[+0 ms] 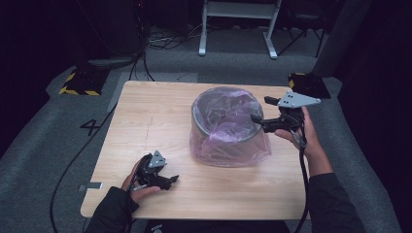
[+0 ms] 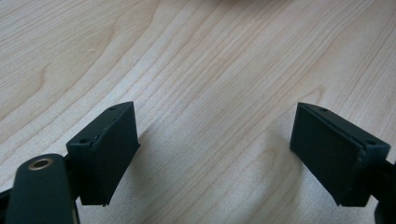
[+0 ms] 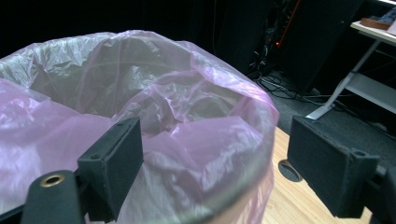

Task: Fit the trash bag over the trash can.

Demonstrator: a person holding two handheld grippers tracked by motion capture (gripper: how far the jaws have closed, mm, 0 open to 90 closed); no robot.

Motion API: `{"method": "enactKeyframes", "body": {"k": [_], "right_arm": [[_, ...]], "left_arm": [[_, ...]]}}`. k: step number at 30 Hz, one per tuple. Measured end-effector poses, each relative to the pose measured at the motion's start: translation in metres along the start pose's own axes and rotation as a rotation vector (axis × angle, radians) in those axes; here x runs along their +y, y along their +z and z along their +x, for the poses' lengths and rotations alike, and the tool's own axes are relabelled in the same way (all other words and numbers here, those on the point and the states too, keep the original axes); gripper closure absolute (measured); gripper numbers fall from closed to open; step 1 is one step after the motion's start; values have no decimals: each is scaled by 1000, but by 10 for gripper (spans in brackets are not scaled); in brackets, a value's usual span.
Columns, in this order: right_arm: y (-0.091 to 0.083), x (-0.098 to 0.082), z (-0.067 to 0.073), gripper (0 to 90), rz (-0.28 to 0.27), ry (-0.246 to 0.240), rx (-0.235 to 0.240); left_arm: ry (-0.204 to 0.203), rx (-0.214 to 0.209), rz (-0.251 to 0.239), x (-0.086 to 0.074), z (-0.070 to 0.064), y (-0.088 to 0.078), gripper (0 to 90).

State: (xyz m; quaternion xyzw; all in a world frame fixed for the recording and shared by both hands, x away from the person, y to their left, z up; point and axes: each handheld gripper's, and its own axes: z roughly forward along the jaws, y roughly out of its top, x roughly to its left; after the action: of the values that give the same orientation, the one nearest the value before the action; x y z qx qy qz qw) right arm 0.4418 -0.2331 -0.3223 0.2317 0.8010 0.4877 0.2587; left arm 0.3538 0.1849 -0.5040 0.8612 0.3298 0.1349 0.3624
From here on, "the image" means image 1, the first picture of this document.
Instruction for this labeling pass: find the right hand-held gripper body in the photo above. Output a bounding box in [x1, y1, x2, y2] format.
[273, 90, 322, 132]

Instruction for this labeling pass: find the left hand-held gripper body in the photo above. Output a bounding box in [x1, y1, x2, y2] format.
[135, 150, 168, 187]

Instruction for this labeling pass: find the pink plastic bag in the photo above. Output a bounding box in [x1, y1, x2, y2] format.
[189, 85, 272, 169]

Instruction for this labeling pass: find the green plastic bucket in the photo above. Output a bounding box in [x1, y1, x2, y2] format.
[190, 85, 265, 167]

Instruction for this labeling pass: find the person's left hand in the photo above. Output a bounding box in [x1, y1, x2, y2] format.
[120, 155, 162, 204]

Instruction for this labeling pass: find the person's right hand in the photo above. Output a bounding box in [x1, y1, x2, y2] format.
[274, 106, 321, 160]

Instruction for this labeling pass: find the yellow black striped stand base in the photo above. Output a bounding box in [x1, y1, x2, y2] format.
[58, 67, 111, 97]
[288, 72, 332, 100]

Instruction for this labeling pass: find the grey tape strip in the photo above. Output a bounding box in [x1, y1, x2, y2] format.
[78, 182, 104, 192]

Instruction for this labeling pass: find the black tripod stand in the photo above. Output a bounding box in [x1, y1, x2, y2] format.
[277, 12, 328, 59]

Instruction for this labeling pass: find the grey stand column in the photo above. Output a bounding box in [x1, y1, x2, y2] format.
[311, 0, 373, 79]

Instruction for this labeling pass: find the long black floor cable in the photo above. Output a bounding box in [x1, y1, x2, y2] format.
[49, 102, 119, 233]

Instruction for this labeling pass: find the white metal desk frame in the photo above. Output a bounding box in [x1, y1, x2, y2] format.
[198, 0, 284, 60]

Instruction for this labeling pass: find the bundle of floor cables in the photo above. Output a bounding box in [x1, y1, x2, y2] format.
[128, 18, 208, 82]

